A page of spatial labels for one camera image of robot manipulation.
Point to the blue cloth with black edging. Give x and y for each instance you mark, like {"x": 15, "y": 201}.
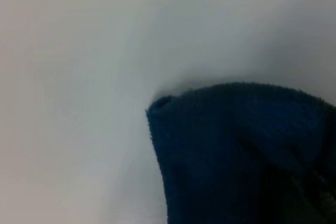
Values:
{"x": 215, "y": 142}

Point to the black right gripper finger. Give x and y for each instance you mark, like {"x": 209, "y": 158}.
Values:
{"x": 309, "y": 200}

